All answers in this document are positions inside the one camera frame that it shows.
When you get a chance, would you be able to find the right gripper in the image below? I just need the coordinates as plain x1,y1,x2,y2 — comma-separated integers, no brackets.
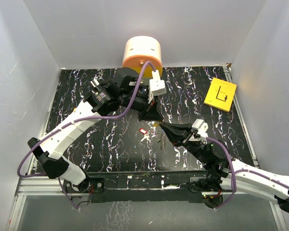
160,121,209,164

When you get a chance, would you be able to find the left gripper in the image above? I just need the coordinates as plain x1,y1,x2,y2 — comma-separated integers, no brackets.
119,90,163,121

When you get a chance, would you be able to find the large key organizer ring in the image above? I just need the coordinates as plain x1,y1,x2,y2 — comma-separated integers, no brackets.
158,128,169,150

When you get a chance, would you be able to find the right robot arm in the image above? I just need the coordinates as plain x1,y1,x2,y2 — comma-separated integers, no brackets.
159,119,289,213

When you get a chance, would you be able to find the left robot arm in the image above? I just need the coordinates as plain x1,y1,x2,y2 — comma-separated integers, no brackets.
28,67,167,192

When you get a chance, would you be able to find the yellow book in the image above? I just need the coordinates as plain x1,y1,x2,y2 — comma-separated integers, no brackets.
204,78,236,112

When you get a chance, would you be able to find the round three-drawer mini cabinet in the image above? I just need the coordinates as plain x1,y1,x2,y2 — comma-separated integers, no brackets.
122,36,162,76

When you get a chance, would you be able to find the white plastic clip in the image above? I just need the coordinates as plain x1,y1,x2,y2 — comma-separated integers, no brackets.
90,78,99,88

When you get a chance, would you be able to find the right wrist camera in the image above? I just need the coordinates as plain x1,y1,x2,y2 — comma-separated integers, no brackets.
189,119,209,143

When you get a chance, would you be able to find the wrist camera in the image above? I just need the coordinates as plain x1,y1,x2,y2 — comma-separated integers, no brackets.
189,119,209,143
148,70,167,103

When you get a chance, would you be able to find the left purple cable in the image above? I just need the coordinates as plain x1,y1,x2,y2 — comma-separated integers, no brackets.
16,61,157,209

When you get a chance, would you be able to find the purple cable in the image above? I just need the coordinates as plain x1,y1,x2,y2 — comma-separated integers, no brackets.
206,137,289,209
16,61,157,209

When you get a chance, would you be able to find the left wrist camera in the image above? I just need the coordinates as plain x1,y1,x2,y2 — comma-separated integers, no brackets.
148,70,167,103

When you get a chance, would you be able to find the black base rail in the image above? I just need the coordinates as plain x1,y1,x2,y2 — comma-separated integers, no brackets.
63,170,224,204

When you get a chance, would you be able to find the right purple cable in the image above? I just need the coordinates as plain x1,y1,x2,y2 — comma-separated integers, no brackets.
206,137,289,209

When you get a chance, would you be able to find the aluminium frame rail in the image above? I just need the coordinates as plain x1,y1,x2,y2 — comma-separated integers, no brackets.
15,174,276,195

